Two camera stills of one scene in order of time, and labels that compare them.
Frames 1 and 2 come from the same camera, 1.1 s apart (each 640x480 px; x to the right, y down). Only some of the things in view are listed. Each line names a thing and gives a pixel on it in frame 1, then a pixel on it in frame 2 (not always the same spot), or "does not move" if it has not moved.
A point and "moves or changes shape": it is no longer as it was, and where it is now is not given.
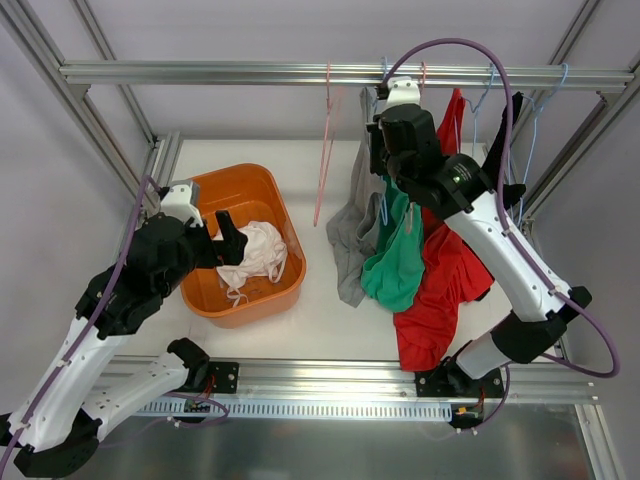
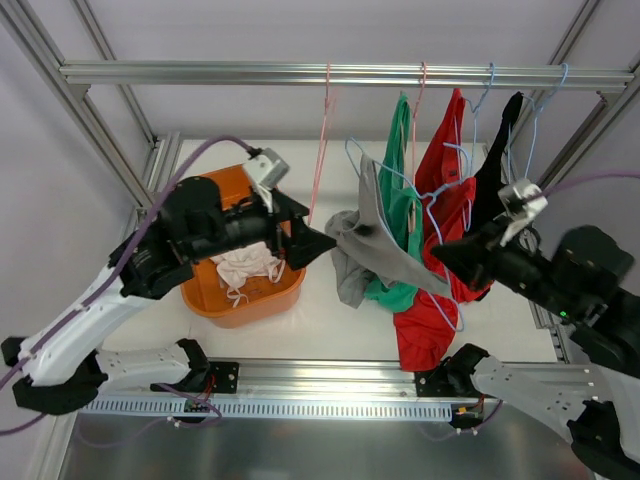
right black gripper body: (377, 151) -> (489, 257)
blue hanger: (386, 212) -> (443, 277)
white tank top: (265, 254) does not move
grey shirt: (354, 233) moves or changes shape
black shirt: (495, 159) does not move
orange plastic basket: (253, 195) does not move
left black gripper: (203, 242) -> (279, 226)
